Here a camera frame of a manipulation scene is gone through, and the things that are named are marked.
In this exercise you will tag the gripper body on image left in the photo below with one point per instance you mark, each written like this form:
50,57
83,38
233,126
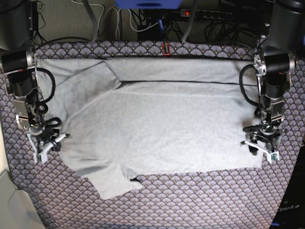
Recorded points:
44,131

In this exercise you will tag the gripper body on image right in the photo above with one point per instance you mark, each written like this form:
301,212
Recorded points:
267,136

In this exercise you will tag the light grey T-shirt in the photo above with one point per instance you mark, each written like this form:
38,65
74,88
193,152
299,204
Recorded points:
148,116

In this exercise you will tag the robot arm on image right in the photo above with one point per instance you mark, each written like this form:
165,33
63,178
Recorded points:
274,60

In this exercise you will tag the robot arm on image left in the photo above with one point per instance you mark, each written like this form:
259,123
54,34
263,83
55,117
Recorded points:
18,22

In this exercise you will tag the fan-patterned purple table cloth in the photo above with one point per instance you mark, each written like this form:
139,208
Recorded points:
230,199

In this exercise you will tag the grey plastic bin corner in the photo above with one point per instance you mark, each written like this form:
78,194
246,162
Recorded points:
16,208

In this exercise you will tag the red and black clamp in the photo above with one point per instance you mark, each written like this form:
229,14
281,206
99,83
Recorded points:
166,49

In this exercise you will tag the black power strip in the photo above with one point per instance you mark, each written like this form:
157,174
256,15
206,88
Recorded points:
213,15

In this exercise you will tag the blue box overhead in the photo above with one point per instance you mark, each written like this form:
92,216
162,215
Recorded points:
148,4

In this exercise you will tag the blue clamp at top centre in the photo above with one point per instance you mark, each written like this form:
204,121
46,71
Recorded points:
161,27

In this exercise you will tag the black OpenArm base plate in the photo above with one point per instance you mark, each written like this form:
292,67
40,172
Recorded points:
291,212

